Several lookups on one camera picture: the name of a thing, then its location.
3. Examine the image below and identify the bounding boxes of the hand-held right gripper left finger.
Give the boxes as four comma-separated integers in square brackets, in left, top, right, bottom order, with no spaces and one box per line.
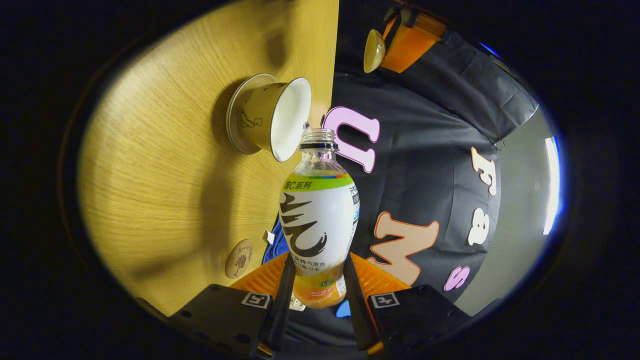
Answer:
[166,251,297,360]

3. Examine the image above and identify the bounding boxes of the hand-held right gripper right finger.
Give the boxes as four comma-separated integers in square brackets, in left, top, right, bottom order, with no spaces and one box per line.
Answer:
[343,251,472,355]

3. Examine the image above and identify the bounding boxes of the golden teacup lid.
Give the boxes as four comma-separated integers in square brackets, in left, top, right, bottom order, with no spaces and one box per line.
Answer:
[363,28,387,74]

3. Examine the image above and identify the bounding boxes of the round brown coaster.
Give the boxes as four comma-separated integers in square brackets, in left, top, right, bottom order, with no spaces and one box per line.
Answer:
[224,238,254,279]

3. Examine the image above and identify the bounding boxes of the water bottle with white label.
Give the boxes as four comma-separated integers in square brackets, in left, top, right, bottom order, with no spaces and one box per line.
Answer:
[278,128,361,309]

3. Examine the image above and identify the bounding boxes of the golden teacup with white inside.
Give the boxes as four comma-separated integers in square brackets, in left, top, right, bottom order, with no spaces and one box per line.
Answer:
[239,76,312,163]

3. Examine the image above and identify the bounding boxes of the blue towel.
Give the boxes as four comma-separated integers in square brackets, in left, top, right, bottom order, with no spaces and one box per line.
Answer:
[262,215,292,265]

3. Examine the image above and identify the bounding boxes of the black backdrop cloth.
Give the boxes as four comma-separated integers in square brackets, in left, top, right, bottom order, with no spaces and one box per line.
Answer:
[277,0,542,351]

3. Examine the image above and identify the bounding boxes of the golden saucer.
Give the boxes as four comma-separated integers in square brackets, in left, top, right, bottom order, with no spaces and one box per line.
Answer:
[225,73,279,155]

